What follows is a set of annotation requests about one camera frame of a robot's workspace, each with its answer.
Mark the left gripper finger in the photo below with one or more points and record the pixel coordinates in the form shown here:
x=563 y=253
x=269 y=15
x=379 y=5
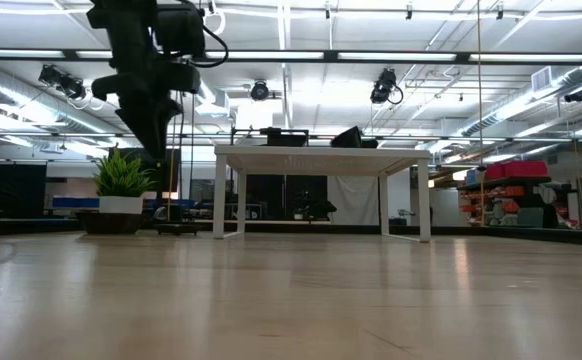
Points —
x=141 y=125
x=163 y=125

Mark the black wavy square bowl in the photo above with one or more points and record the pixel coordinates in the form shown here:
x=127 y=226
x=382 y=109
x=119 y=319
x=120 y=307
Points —
x=349 y=139
x=111 y=222

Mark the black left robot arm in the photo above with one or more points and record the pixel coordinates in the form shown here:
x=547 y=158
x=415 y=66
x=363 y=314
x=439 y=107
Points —
x=126 y=25

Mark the dark monitor screen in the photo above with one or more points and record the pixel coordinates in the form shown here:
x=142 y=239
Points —
x=166 y=172

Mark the green plant in white pot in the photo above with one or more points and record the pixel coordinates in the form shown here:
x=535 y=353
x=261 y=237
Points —
x=121 y=185

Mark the blue box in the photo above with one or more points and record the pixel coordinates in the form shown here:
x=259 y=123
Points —
x=73 y=202

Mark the white perforated metal shelf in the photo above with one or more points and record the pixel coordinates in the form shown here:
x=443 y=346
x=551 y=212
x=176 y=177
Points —
x=321 y=151

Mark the white hanging cloth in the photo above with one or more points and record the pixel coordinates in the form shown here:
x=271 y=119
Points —
x=353 y=192

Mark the black overhead beam with lights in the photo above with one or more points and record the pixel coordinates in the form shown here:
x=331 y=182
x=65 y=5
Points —
x=461 y=57

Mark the rack with red bins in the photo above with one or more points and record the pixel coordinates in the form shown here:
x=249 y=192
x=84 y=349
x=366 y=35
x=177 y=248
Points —
x=516 y=170

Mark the white ceiling vent unit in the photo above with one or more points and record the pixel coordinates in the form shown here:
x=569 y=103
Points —
x=541 y=79

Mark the black ceiling device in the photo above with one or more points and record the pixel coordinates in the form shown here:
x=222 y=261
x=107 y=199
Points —
x=576 y=95

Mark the silver ceiling duct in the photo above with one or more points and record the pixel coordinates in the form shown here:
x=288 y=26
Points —
x=521 y=107
x=21 y=100
x=213 y=102

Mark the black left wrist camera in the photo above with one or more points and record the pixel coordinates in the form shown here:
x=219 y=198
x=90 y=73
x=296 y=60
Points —
x=181 y=27

